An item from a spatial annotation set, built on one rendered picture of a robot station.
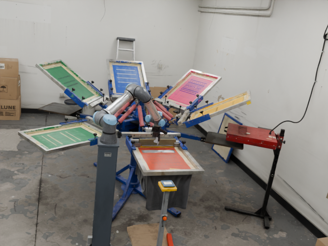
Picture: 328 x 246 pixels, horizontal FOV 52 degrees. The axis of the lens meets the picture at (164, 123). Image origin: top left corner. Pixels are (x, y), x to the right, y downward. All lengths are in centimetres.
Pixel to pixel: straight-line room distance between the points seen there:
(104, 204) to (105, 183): 22
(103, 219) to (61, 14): 491
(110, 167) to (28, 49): 474
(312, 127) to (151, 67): 420
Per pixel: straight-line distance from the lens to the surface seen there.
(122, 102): 308
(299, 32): 491
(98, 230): 335
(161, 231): 311
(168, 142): 360
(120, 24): 740
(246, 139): 397
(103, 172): 303
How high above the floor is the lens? 231
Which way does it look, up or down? 18 degrees down
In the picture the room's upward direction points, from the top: 7 degrees clockwise
